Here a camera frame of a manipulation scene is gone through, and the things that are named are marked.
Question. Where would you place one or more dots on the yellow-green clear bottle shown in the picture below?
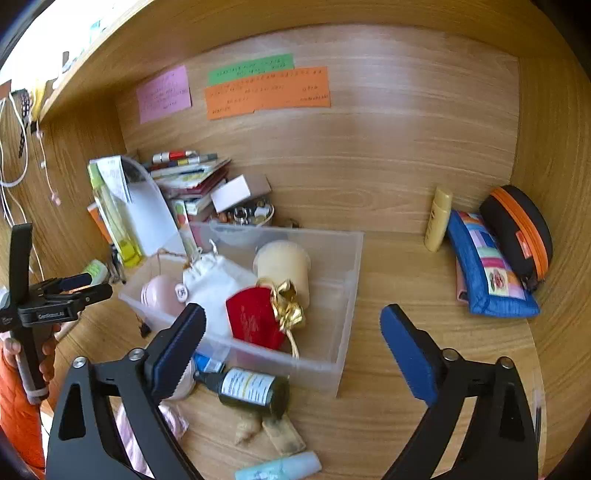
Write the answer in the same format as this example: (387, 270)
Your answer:
(122, 235)

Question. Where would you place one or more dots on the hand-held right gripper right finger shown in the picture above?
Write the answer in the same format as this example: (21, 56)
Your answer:
(408, 357)

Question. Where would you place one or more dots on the green white tube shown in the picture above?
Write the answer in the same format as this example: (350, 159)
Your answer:
(96, 272)

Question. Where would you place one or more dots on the grey marker pen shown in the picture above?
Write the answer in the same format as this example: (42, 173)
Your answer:
(205, 158)

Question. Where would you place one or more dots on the silver marker pen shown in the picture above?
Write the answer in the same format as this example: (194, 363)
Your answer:
(173, 155)

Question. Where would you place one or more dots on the green paper note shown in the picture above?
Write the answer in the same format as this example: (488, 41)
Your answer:
(249, 69)

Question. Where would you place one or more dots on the white paper sheets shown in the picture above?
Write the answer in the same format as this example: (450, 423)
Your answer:
(147, 212)

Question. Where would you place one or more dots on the person's left forearm orange sleeve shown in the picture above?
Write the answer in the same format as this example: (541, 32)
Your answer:
(18, 424)

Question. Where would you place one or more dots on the white cardboard box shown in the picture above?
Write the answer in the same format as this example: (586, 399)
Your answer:
(228, 193)

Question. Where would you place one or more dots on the dark glass bottle white label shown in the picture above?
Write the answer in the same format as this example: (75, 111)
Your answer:
(268, 397)

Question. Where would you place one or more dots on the cream cylindrical jar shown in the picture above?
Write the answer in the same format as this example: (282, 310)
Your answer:
(281, 267)

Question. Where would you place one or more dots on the worn beige pad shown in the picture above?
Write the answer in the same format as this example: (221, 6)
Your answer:
(284, 436)

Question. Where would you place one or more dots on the person's left hand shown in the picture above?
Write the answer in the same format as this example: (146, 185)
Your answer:
(47, 362)

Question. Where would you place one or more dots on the black metal clips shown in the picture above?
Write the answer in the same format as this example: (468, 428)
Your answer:
(117, 265)

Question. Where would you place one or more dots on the light blue tube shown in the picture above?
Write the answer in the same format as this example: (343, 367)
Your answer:
(279, 467)

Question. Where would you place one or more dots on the pale yellow tube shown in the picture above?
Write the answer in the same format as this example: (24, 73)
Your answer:
(438, 217)

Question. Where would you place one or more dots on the small beige seashell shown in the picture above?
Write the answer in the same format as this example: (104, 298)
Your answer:
(247, 429)

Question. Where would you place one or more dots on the blue patchwork pouch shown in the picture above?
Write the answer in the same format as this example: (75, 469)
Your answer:
(489, 272)

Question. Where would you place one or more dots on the white round case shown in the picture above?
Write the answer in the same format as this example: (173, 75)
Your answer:
(184, 385)

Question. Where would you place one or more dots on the pink paper note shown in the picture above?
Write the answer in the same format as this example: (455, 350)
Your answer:
(164, 94)

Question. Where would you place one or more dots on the stack of books and cards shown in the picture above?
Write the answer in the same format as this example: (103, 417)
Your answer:
(194, 184)

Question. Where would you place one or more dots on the black case orange zipper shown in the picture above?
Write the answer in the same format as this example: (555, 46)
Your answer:
(512, 221)

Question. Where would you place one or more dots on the fruit sticker card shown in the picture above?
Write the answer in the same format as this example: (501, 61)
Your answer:
(183, 221)

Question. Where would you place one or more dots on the clear plastic bin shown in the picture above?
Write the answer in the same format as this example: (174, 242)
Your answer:
(332, 295)

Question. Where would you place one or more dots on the wooden shelf board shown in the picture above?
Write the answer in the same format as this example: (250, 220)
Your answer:
(138, 41)

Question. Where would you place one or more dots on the bowl of small trinkets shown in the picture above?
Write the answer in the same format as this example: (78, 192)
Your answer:
(249, 216)

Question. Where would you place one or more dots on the orange book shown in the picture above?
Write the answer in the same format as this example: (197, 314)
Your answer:
(99, 224)

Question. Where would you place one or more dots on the small blue box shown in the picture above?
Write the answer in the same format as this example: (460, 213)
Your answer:
(207, 363)

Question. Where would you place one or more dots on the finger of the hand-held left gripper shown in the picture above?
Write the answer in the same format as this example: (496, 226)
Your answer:
(69, 281)
(92, 294)

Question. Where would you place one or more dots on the white paper receipt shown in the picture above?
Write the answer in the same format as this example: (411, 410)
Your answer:
(111, 177)

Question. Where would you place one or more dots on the clear ballpoint pen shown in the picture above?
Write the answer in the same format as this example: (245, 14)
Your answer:
(538, 415)

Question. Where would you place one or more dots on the wooden desktop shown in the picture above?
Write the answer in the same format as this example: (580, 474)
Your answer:
(392, 272)

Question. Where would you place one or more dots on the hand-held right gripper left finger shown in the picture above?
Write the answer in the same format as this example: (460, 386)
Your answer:
(178, 353)

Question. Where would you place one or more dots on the red velvet pouch gold ribbon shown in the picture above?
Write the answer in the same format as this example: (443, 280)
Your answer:
(251, 318)

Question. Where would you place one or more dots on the white round pouch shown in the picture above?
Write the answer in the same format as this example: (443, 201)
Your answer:
(159, 297)

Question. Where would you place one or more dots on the orange paper note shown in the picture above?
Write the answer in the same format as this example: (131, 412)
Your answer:
(268, 94)

